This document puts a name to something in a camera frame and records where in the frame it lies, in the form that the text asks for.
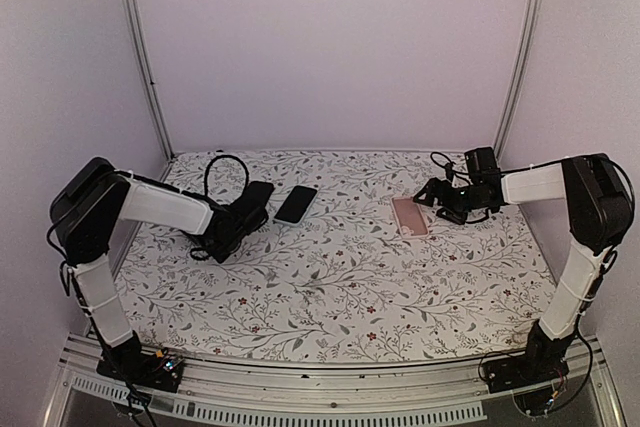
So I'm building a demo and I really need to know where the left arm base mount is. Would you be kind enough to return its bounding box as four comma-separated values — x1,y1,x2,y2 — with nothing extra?
96,347,184,393

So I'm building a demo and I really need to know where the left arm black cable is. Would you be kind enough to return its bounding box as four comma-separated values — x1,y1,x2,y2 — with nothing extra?
188,154,251,263

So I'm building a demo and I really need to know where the right aluminium frame post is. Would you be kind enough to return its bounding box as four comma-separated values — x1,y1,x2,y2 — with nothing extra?
493,0,543,160

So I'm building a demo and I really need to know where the black phone middle white case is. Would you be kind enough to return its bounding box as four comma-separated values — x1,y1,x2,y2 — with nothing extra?
274,185,318,225

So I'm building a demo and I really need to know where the front aluminium rail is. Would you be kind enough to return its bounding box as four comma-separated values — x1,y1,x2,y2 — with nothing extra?
43,335,630,426

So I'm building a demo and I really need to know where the pink phone case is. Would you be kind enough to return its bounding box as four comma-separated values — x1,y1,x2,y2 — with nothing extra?
391,197,428,239

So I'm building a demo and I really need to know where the left aluminium frame post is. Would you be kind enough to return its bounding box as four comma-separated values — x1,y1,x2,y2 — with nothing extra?
122,0,175,162

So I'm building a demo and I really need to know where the floral patterned table mat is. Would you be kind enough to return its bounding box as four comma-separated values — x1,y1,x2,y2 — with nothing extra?
116,151,555,363

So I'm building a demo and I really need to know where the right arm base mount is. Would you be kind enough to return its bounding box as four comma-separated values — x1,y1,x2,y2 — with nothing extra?
479,354,569,393

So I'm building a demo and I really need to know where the aluminium frame post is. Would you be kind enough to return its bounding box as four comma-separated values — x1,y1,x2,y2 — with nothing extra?
122,0,175,162
493,0,543,160

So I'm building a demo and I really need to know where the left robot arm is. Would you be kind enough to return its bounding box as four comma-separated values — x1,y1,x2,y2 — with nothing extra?
48,157,274,381

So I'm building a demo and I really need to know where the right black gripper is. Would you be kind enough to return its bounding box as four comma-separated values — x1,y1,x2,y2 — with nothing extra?
415,177,489,225

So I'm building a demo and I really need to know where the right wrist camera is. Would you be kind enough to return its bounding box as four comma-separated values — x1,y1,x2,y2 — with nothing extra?
443,161,457,185

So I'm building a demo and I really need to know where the black phone left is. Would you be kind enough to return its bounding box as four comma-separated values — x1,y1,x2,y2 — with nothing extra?
238,181,275,218

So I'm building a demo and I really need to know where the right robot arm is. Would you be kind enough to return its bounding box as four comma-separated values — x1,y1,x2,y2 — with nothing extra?
413,147,635,383

